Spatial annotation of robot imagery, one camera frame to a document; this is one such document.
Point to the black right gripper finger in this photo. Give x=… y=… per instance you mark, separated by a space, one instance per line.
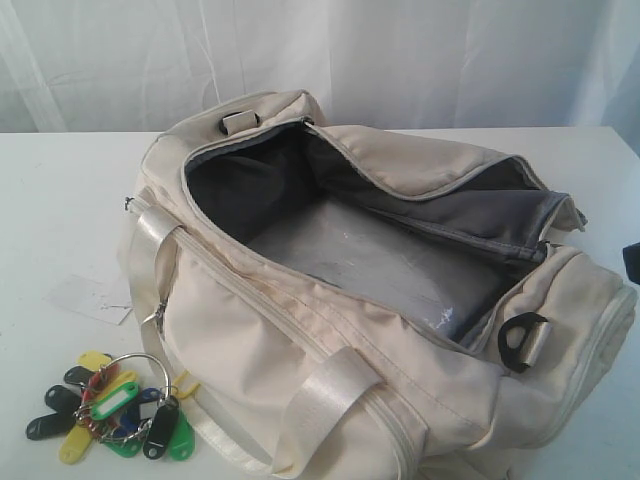
x=631 y=259

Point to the cream fabric duffel bag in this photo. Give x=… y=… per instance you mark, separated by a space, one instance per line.
x=352 y=303

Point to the colourful key tag bunch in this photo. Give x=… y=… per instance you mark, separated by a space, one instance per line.
x=130 y=404

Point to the white paper tag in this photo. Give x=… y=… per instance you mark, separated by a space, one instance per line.
x=108 y=302

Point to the white backdrop curtain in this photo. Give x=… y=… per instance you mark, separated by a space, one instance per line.
x=144 y=65

